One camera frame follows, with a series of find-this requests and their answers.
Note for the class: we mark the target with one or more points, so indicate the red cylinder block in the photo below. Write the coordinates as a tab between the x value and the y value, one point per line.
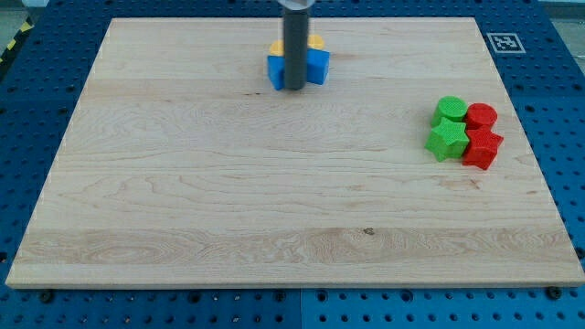
480	115

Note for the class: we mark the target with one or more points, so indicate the white fiducial marker tag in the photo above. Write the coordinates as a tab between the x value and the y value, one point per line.
505	43

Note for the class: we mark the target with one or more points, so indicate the blue cube block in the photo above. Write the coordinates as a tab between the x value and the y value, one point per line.
317	68

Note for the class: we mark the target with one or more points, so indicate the black bolt front right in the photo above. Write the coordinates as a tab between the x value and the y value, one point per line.
553	293

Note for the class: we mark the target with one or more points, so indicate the black bolt front left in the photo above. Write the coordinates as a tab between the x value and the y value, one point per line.
46	296

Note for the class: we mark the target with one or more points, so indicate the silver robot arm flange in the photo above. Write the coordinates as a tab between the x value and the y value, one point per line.
296	5

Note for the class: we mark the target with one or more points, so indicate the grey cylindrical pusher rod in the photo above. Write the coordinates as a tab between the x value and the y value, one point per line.
295	27

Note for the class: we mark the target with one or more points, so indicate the yellow block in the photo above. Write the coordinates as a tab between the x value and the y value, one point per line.
315	41

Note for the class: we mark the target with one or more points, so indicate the black bolt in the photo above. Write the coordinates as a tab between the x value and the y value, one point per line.
553	293
46	296

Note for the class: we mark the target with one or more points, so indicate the red star block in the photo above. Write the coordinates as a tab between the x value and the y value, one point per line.
482	148

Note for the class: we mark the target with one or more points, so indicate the green star block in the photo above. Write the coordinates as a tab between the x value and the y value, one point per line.
447	139

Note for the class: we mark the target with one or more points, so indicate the wooden board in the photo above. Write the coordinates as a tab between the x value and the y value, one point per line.
183	168

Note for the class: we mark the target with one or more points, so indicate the green cylinder block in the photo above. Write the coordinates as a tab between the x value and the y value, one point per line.
449	107

